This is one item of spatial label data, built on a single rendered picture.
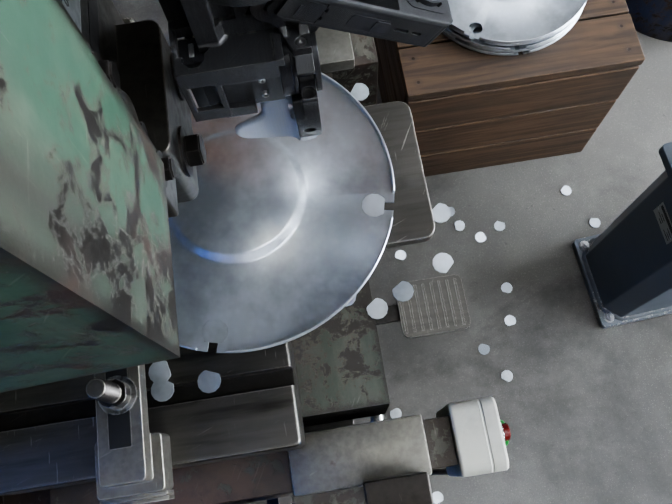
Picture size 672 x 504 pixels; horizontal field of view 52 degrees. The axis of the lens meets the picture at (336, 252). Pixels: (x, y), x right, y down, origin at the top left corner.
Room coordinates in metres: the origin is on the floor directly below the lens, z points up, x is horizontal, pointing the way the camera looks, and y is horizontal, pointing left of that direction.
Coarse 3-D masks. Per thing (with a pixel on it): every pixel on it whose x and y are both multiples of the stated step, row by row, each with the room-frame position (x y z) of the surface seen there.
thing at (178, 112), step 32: (64, 0) 0.25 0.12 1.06; (96, 0) 0.29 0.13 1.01; (96, 32) 0.27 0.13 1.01; (128, 32) 0.29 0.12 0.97; (160, 32) 0.29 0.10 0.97; (128, 64) 0.27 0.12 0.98; (160, 64) 0.26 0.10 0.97; (128, 96) 0.23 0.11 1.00; (160, 96) 0.24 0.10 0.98; (160, 128) 0.22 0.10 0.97; (192, 160) 0.21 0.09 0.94; (192, 192) 0.20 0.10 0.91
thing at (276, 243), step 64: (192, 128) 0.32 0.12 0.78; (256, 192) 0.25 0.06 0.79; (320, 192) 0.24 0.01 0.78; (384, 192) 0.23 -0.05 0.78; (192, 256) 0.20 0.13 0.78; (256, 256) 0.19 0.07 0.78; (320, 256) 0.18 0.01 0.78; (192, 320) 0.14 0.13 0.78; (256, 320) 0.13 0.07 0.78; (320, 320) 0.12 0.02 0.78
